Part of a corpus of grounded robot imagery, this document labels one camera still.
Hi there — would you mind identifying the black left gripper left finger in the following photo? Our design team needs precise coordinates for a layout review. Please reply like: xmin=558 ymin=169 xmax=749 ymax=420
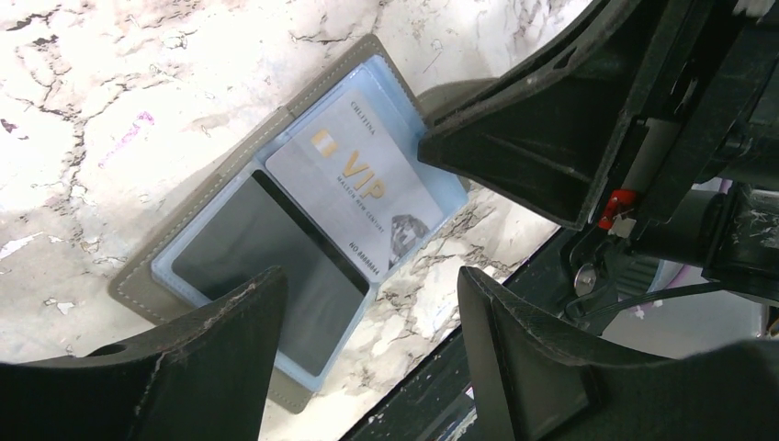
xmin=1 ymin=266 xmax=288 ymax=440

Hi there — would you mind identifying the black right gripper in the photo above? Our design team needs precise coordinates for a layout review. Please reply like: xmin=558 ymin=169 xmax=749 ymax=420
xmin=418 ymin=1 xmax=778 ymax=327

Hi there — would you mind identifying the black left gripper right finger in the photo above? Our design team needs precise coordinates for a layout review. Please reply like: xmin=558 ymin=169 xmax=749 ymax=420
xmin=457 ymin=266 xmax=778 ymax=440

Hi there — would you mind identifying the grey metal card holder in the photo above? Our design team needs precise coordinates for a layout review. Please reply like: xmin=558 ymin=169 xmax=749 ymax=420
xmin=109 ymin=34 xmax=476 ymax=413

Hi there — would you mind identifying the black card in holder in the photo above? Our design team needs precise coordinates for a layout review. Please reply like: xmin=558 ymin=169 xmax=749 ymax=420
xmin=171 ymin=170 xmax=368 ymax=376

